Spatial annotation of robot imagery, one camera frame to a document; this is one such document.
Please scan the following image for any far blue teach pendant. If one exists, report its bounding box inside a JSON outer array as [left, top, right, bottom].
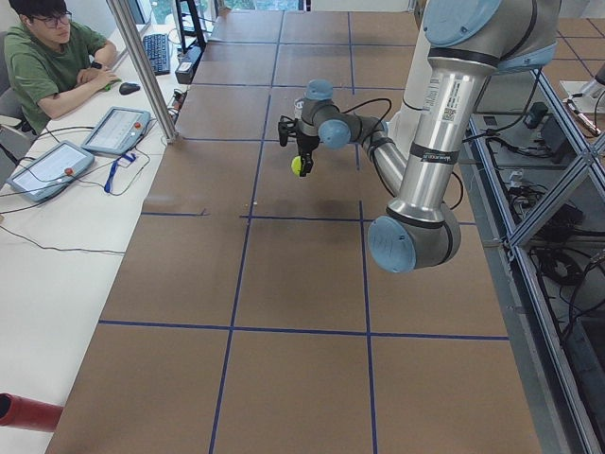
[[81, 107, 151, 156]]

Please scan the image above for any black keyboard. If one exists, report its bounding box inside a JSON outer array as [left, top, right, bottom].
[[142, 33, 171, 76]]

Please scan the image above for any aluminium table frame rail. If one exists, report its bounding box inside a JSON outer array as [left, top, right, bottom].
[[462, 70, 605, 454]]

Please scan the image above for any person in green shirt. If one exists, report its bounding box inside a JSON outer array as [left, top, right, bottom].
[[4, 1, 120, 134]]

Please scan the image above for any blue lanyard badge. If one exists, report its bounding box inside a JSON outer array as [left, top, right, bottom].
[[103, 152, 137, 194]]

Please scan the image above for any red cylinder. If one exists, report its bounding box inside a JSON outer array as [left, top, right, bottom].
[[1, 393, 63, 432]]

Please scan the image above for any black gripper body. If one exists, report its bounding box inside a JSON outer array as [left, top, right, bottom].
[[296, 131, 320, 153]]

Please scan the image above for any black computer mouse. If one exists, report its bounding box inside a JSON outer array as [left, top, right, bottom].
[[118, 82, 141, 96]]

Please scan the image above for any black computer box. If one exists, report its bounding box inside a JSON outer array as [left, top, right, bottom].
[[175, 45, 202, 85]]

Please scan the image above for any yellow tennis ball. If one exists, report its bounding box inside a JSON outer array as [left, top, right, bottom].
[[291, 156, 303, 177]]

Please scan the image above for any blue teach pendant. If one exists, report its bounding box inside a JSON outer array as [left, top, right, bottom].
[[7, 141, 95, 202], [81, 107, 151, 156]]

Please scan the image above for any aluminium frame post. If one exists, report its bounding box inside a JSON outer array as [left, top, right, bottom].
[[107, 0, 178, 144]]

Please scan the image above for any near blue teach pendant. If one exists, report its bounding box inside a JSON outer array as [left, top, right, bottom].
[[7, 141, 95, 202]]

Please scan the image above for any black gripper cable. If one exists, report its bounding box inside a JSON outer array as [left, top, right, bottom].
[[339, 96, 394, 143]]

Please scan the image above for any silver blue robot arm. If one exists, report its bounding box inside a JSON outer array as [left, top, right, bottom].
[[278, 1, 561, 272]]

